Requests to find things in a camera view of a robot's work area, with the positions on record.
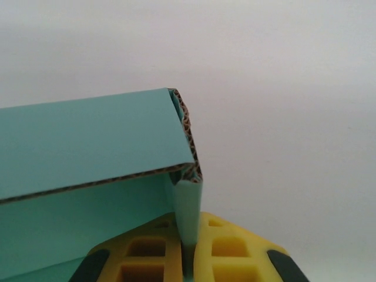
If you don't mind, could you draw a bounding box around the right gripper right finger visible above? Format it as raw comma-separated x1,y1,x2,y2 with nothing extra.
193,211,310,282

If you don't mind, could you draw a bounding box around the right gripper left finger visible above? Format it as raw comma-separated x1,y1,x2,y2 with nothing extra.
71,213,186,282

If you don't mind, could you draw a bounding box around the teal corrugated cardboard box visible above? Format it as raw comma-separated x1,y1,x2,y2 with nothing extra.
0,87,204,282

